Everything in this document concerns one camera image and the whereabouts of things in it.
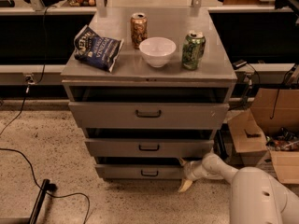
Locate grey top drawer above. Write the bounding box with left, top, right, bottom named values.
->
left=69, top=102, right=228, bottom=130

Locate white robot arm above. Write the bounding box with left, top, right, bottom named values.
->
left=178, top=153, right=299, bottom=224

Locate green soda can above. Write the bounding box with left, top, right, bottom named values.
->
left=182, top=32, right=206, bottom=70

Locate grey drawer cabinet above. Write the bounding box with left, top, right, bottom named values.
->
left=62, top=7, right=236, bottom=168

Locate black metal floor stand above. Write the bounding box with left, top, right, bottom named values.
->
left=0, top=179, right=56, bottom=224

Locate orange soda can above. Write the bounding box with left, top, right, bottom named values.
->
left=130, top=12, right=148, bottom=49

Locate grey bottom drawer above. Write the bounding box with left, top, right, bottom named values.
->
left=95, top=164, right=183, bottom=180

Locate white bowl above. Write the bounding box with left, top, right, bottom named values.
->
left=139, top=37, right=177, bottom=68

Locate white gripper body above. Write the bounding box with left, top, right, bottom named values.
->
left=183, top=161, right=203, bottom=181

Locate blue chip bag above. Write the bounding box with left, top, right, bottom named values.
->
left=74, top=25, right=123, bottom=72

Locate cardboard box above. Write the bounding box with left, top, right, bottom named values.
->
left=228, top=89, right=299, bottom=184

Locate small black device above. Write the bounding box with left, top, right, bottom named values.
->
left=232, top=60, right=247, bottom=70

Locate black floor cable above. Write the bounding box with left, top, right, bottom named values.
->
left=0, top=84, right=92, bottom=224

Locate grey middle drawer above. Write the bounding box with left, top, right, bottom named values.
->
left=85, top=138, right=214, bottom=158

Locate grey drawer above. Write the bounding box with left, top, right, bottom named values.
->
left=95, top=164, right=183, bottom=180
left=69, top=102, right=228, bottom=130
left=85, top=138, right=214, bottom=158

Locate hanging black cable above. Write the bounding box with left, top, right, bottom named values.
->
left=36, top=5, right=52, bottom=85

